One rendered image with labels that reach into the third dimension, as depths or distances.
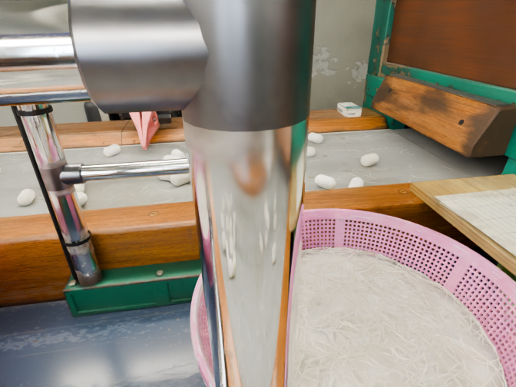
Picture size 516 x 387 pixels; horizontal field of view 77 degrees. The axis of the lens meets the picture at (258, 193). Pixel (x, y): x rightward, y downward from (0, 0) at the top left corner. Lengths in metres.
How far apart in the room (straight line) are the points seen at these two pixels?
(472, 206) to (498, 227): 0.04
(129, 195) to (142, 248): 0.14
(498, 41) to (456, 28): 0.10
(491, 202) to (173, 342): 0.38
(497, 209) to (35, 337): 0.51
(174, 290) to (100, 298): 0.08
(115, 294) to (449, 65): 0.63
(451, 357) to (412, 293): 0.06
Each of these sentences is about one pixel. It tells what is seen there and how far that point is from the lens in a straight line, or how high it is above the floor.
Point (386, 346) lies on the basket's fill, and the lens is 0.31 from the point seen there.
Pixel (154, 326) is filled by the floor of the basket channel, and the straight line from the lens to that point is 0.39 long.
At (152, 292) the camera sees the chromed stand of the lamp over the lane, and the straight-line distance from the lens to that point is 0.40.
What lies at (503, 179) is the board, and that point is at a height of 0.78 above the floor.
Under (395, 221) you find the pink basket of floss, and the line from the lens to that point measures 0.39.
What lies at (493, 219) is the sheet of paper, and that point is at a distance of 0.42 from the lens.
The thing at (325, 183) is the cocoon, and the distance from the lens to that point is 0.49.
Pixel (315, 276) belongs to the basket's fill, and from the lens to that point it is 0.34.
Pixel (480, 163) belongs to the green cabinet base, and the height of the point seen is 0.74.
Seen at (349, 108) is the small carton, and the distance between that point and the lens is 0.79.
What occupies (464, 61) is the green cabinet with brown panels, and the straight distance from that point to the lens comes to 0.67.
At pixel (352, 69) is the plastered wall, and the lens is 2.77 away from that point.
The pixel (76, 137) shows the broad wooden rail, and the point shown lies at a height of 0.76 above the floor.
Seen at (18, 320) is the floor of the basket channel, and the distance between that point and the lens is 0.47.
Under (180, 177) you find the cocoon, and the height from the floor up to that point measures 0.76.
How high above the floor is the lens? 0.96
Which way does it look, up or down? 28 degrees down
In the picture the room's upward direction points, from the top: 1 degrees counter-clockwise
